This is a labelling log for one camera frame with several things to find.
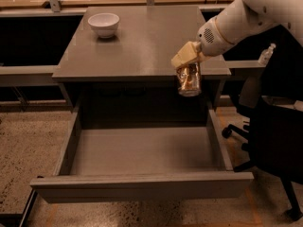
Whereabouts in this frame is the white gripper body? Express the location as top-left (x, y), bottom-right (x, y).
top-left (197, 17), bottom-right (234, 57)

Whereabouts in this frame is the grey open top drawer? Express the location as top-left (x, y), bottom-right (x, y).
top-left (30, 110), bottom-right (253, 203)

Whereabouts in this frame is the grey cabinet counter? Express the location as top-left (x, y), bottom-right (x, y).
top-left (53, 6), bottom-right (227, 114)

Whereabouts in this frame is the white ceramic bowl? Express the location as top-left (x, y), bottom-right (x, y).
top-left (88, 13), bottom-right (120, 38)

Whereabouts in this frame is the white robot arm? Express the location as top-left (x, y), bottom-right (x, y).
top-left (171, 0), bottom-right (303, 69)

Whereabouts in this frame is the clear plastic bottle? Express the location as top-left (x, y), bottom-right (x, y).
top-left (258, 44), bottom-right (276, 66)

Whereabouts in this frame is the orange soda can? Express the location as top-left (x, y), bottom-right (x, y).
top-left (176, 62), bottom-right (202, 97)

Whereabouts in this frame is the black office chair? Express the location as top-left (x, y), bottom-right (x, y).
top-left (222, 26), bottom-right (303, 221)

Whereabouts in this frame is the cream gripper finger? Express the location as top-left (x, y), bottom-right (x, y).
top-left (198, 52), bottom-right (210, 62)
top-left (171, 42), bottom-right (201, 68)

